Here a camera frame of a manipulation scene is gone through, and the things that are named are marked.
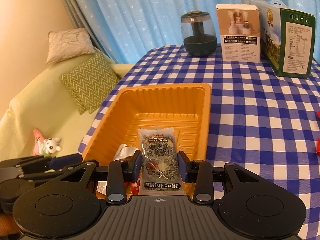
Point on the grey sesame snack packet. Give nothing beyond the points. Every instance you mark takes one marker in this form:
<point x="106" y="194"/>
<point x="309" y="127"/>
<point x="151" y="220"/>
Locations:
<point x="160" y="173"/>

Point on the grey curtain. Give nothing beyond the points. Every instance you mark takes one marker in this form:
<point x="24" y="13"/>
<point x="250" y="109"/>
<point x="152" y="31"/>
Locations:
<point x="79" y="20"/>

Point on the small red white candy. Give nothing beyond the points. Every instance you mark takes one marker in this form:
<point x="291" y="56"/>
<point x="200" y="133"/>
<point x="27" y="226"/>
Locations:
<point x="132" y="188"/>

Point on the orange plastic tray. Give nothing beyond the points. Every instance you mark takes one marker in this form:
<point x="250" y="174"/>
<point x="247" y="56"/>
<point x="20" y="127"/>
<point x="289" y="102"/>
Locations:
<point x="184" y="107"/>

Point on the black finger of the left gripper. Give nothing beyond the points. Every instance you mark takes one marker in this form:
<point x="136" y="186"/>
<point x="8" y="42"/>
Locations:
<point x="16" y="168"/>

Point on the pink starfish plush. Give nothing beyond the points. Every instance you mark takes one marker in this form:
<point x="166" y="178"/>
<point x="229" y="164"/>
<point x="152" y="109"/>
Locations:
<point x="39" y="138"/>

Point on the white embroidered pillow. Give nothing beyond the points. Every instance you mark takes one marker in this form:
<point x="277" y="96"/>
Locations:
<point x="68" y="44"/>

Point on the blue white checkered tablecloth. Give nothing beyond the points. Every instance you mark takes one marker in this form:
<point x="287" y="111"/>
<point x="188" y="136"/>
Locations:
<point x="266" y="123"/>

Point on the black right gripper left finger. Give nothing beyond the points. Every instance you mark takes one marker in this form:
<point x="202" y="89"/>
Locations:
<point x="116" y="174"/>

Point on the white plush toy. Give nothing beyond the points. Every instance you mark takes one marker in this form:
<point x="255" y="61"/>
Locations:
<point x="49" y="146"/>

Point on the dark glass humidifier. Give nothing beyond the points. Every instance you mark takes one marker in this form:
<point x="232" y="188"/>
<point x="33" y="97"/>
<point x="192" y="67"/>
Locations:
<point x="198" y="32"/>

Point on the green zigzag pillow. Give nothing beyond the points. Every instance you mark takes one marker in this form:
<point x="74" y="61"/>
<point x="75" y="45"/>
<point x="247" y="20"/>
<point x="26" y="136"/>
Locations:
<point x="90" y="82"/>

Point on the light blue star curtain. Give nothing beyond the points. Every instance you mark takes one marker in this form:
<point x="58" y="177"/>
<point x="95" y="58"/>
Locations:
<point x="130" y="28"/>

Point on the green carton box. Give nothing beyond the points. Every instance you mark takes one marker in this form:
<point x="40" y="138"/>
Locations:
<point x="287" y="38"/>

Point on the white product box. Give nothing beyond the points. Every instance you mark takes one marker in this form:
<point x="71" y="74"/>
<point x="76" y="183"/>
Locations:
<point x="239" y="28"/>

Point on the white snack wrapper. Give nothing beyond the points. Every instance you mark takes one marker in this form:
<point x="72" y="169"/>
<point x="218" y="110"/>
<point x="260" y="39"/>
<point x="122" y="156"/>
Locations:
<point x="123" y="152"/>

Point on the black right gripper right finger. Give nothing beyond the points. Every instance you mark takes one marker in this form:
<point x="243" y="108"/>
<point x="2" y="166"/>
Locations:
<point x="204" y="175"/>

